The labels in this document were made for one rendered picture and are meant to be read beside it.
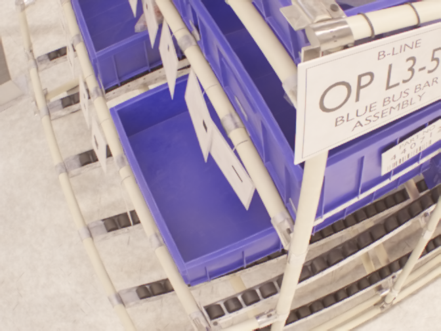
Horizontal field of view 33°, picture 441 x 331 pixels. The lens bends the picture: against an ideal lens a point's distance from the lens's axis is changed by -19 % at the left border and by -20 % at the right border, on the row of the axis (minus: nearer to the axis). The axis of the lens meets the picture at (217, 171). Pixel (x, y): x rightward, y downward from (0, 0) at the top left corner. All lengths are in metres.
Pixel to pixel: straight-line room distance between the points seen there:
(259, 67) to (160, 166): 0.39
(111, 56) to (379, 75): 0.96
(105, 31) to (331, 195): 0.86
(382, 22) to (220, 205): 0.95
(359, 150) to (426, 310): 1.35
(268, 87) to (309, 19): 0.63
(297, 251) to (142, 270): 1.19
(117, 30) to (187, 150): 0.38
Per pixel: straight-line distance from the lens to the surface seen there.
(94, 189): 2.62
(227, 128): 1.47
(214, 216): 1.75
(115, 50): 1.79
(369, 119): 1.04
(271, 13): 1.08
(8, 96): 2.84
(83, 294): 2.49
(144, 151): 1.82
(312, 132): 0.99
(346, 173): 1.30
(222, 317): 1.68
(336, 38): 0.86
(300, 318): 2.04
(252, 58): 1.52
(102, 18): 2.04
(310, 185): 1.14
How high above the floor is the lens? 2.33
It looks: 63 degrees down
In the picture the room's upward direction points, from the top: 1 degrees counter-clockwise
